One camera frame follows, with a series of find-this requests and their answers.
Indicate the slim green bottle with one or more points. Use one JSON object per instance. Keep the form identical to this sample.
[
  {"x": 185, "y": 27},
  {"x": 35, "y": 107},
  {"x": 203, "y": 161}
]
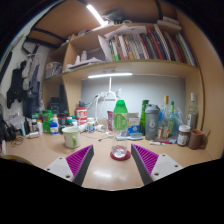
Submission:
[{"x": 171, "y": 120}]

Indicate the red and white canister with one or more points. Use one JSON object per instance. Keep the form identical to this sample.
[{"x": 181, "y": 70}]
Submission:
[{"x": 81, "y": 115}]

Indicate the white tube with green cap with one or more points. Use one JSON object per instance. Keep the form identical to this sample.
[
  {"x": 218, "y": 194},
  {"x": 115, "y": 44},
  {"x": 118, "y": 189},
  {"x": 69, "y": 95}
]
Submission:
[{"x": 158, "y": 143}]

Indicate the brown cup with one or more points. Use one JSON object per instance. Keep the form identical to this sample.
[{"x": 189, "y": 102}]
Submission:
[{"x": 195, "y": 140}]

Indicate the blue and white carton box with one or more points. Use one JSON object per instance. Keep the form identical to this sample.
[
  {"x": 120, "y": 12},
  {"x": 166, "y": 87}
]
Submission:
[{"x": 134, "y": 125}]

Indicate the green translucent container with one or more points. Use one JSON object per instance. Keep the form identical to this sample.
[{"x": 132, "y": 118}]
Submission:
[{"x": 47, "y": 120}]

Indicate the brown jar with white lid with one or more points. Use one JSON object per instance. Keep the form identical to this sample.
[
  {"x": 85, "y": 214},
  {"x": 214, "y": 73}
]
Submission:
[{"x": 183, "y": 136}]

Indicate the wooden shelf unit with books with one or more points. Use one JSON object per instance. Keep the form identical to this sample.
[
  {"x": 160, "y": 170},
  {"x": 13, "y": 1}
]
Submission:
[{"x": 146, "y": 46}]

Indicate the clear green-capped drink bottle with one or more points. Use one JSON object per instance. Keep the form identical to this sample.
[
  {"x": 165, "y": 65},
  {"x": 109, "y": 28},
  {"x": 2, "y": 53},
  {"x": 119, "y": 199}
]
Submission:
[{"x": 120, "y": 120}]

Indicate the white pill bottle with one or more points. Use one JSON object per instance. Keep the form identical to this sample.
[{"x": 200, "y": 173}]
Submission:
[{"x": 90, "y": 125}]

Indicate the grey shaker bottle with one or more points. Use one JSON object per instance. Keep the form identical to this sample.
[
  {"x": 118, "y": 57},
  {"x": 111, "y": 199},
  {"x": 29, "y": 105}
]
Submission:
[{"x": 152, "y": 123}]

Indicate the maroon carton box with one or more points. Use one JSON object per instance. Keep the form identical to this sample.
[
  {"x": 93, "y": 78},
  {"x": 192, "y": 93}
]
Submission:
[{"x": 109, "y": 120}]

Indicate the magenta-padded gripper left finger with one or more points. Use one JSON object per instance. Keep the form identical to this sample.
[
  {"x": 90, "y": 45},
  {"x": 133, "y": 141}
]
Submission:
[{"x": 78, "y": 160}]

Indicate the dark hanging clothes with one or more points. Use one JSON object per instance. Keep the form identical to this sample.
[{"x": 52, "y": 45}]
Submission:
[{"x": 16, "y": 85}]

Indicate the white bottle with blue label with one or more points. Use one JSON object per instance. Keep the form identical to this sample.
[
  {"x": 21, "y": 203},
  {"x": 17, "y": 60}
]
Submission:
[{"x": 54, "y": 128}]

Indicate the flat round red coaster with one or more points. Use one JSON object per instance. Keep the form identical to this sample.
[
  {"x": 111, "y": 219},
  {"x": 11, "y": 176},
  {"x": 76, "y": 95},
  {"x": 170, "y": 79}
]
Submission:
[{"x": 113, "y": 157}]

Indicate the white under-shelf light bar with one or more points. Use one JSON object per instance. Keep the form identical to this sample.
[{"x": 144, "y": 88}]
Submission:
[{"x": 110, "y": 75}]

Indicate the ceiling light strip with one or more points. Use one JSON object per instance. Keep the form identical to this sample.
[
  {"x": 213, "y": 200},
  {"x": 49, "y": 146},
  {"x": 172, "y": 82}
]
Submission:
[{"x": 95, "y": 14}]

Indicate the clear tall wine bottle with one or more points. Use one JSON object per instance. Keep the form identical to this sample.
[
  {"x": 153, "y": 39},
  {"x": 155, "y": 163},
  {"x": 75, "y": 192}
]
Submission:
[{"x": 192, "y": 115}]

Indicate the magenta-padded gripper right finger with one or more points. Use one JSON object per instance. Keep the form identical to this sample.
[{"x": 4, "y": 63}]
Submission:
[{"x": 148, "y": 161}]

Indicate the dark green glass bottle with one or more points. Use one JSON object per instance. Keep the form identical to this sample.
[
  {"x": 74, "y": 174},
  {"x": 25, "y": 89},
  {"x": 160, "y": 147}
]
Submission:
[{"x": 143, "y": 116}]

